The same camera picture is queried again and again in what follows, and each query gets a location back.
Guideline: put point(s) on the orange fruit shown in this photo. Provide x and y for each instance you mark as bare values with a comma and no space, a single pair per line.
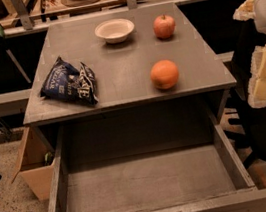
164,74

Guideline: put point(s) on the blue chip bag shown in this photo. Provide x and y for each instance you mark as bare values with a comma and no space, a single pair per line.
65,82

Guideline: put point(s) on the white paper bowl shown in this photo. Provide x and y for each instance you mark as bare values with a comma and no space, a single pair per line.
114,31

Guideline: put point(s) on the cardboard box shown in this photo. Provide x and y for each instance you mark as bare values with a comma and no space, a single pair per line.
31,164

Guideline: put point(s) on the red apple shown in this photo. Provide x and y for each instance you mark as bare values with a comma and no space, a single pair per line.
164,26

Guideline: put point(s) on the grey top drawer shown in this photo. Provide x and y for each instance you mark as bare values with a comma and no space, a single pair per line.
167,158

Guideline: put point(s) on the grey wooden drawer cabinet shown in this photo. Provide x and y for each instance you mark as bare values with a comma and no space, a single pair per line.
123,70

